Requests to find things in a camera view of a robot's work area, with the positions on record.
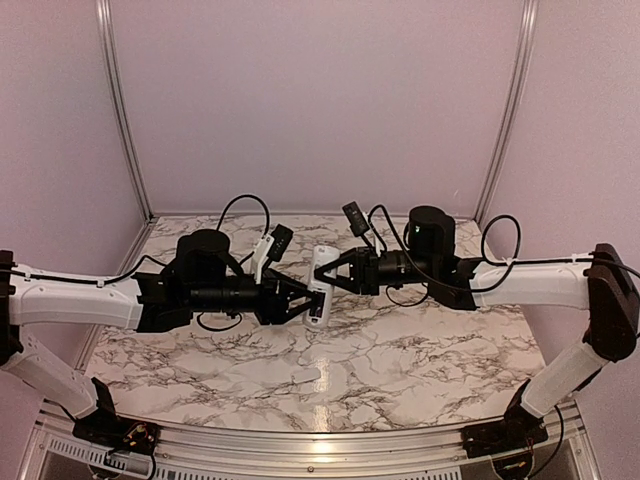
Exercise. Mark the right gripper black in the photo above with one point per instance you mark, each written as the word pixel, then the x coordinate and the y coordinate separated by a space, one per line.
pixel 364 278

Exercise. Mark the right aluminium frame post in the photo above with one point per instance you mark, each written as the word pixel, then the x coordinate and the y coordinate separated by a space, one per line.
pixel 516 87

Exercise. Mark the white remote control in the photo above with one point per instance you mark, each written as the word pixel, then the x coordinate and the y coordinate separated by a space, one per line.
pixel 322 254

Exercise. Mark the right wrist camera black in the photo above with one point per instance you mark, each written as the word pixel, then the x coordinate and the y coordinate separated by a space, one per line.
pixel 362 226

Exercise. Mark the front aluminium rail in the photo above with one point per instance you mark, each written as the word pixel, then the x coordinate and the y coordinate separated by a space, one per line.
pixel 561 451

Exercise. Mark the left aluminium frame post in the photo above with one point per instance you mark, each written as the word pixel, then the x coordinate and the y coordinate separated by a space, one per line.
pixel 115 85

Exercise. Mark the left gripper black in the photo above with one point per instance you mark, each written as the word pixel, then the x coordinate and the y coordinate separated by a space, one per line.
pixel 273 306

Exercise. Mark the aluminium frame post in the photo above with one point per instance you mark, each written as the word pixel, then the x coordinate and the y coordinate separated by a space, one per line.
pixel 115 85
pixel 516 87

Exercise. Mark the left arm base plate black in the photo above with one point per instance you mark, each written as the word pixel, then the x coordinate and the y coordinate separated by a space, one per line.
pixel 104 426

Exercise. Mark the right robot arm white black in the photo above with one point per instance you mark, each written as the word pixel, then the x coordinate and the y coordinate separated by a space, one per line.
pixel 597 282

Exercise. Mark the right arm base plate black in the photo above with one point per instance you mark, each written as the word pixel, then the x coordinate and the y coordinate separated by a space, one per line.
pixel 496 437

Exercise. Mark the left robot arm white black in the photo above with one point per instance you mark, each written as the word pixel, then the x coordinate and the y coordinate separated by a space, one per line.
pixel 203 277

